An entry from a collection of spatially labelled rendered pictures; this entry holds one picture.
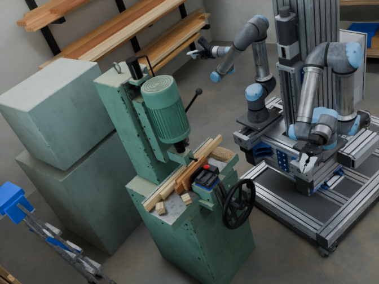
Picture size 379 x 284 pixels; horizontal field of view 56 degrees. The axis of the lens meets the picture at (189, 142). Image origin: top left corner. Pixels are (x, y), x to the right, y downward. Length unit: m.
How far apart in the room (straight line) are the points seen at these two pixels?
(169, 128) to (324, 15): 1.02
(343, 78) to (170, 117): 0.85
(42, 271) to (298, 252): 2.06
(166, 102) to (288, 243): 1.52
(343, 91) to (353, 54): 0.21
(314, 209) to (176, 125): 1.30
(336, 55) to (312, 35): 0.30
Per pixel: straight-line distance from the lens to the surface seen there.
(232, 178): 2.17
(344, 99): 1.97
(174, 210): 1.93
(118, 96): 1.88
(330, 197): 2.75
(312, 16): 2.05
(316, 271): 2.66
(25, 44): 3.91
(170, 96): 1.71
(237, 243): 2.52
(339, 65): 1.84
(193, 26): 4.86
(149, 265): 2.92
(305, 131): 1.78
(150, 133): 1.95
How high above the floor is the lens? 2.29
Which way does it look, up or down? 37 degrees down
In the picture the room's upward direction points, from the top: 19 degrees counter-clockwise
